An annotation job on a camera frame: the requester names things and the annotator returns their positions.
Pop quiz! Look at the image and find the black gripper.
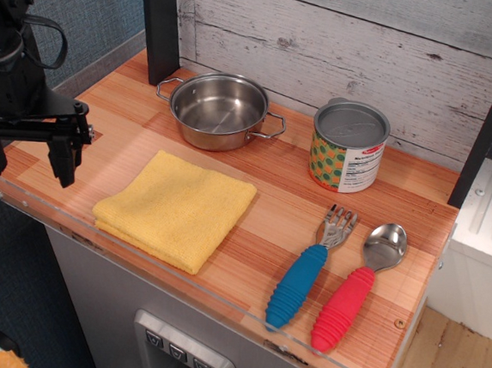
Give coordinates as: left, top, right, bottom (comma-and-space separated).
0, 54, 94, 188

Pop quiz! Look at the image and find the stainless steel pot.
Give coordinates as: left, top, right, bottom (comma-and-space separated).
155, 72, 287, 152

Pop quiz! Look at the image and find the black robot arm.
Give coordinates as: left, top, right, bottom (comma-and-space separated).
0, 0, 94, 188

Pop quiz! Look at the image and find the yellow folded napkin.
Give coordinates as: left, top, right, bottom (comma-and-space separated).
92, 151, 257, 275

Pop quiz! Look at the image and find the orange object at corner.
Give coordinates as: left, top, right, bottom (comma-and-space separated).
0, 350, 30, 368

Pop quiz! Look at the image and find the silver dispenser button panel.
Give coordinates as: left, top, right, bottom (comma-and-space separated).
134, 309, 235, 368

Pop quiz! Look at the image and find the toy food can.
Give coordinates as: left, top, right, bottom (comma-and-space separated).
308, 97, 391, 194

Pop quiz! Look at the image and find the white toy cabinet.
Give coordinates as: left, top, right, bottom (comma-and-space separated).
427, 159, 492, 339

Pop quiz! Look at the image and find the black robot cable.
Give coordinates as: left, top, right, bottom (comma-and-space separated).
16, 13, 71, 72

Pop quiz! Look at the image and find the dark left shelf post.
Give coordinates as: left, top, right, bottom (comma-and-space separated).
143, 0, 180, 86

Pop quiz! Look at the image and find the blue handled fork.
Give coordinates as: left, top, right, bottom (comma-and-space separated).
265, 204, 359, 329

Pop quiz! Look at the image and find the red handled spoon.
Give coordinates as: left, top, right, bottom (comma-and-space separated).
310, 223, 408, 353

